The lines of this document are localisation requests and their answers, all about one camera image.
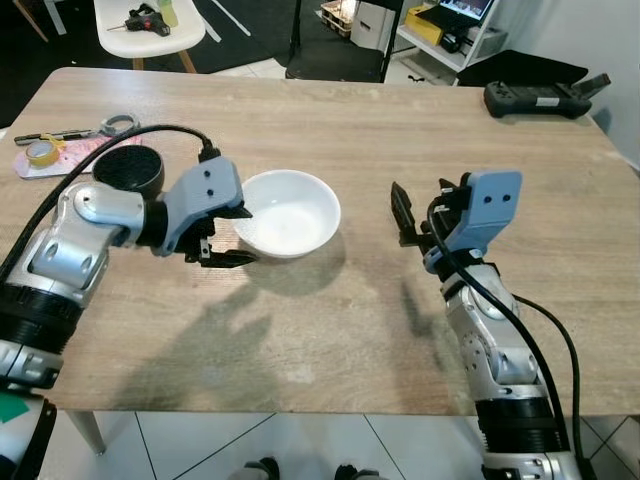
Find white bowl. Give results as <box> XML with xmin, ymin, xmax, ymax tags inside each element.
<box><xmin>232</xmin><ymin>169</ymin><xmax>343</xmax><ymax>262</ymax></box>

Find white shelf unit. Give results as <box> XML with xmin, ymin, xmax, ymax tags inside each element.
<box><xmin>394</xmin><ymin>0</ymin><xmax>512</xmax><ymax>74</ymax></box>

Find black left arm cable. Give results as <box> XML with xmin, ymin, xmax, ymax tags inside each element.
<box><xmin>0</xmin><ymin>123</ymin><xmax>221</xmax><ymax>283</ymax></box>

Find black and red power tool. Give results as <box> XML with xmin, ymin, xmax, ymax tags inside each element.
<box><xmin>108</xmin><ymin>3</ymin><xmax>174</xmax><ymax>38</ymax></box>

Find black floor mat white stripes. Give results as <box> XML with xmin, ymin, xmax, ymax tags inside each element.
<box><xmin>0</xmin><ymin>0</ymin><xmax>332</xmax><ymax>77</ymax></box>

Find white chair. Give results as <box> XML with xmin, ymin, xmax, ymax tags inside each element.
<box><xmin>92</xmin><ymin>0</ymin><xmax>208</xmax><ymax>74</ymax></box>

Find grey-handled scissors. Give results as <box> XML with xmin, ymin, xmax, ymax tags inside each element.
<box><xmin>14</xmin><ymin>113</ymin><xmax>140</xmax><ymax>147</ymax></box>

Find white box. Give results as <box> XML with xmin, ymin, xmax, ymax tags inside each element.
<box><xmin>349</xmin><ymin>0</ymin><xmax>399</xmax><ymax>54</ymax></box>

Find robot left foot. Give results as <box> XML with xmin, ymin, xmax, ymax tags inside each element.
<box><xmin>227</xmin><ymin>457</ymin><xmax>284</xmax><ymax>480</ymax></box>

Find light table leg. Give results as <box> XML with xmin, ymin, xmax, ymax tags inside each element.
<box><xmin>64</xmin><ymin>410</ymin><xmax>108</xmax><ymax>457</ymax></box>

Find black handheld controller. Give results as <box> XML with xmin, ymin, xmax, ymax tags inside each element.
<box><xmin>484</xmin><ymin>72</ymin><xmax>613</xmax><ymax>121</ymax></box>

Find open laptop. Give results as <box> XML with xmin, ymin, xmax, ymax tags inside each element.
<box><xmin>437</xmin><ymin>0</ymin><xmax>497</xmax><ymax>26</ymax></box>

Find yellow box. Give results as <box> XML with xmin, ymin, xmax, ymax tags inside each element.
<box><xmin>404</xmin><ymin>9</ymin><xmax>447</xmax><ymax>47</ymax></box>

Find yellow-green bottle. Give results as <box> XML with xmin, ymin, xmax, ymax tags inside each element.
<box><xmin>155</xmin><ymin>0</ymin><xmax>182</xmax><ymax>29</ymax></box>

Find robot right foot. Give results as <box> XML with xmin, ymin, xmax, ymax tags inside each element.
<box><xmin>334</xmin><ymin>464</ymin><xmax>384</xmax><ymax>480</ymax></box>

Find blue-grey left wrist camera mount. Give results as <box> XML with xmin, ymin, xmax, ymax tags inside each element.
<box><xmin>160</xmin><ymin>158</ymin><xmax>247</xmax><ymax>258</ymax></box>

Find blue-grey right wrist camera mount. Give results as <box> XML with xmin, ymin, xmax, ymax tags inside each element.
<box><xmin>424</xmin><ymin>170</ymin><xmax>524</xmax><ymax>277</ymax></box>

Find yellow tape roll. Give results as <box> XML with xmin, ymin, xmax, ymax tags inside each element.
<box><xmin>25</xmin><ymin>139</ymin><xmax>67</xmax><ymax>169</ymax></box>

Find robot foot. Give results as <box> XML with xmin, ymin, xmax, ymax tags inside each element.
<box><xmin>334</xmin><ymin>464</ymin><xmax>384</xmax><ymax>480</ymax></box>
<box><xmin>227</xmin><ymin>457</ymin><xmax>284</xmax><ymax>480</ymax></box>

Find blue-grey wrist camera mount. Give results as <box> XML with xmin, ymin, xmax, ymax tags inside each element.
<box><xmin>424</xmin><ymin>170</ymin><xmax>524</xmax><ymax>277</ymax></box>
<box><xmin>160</xmin><ymin>158</ymin><xmax>247</xmax><ymax>258</ymax></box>

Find black cup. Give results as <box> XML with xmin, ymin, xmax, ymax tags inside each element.
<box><xmin>92</xmin><ymin>144</ymin><xmax>165</xmax><ymax>200</ymax></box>

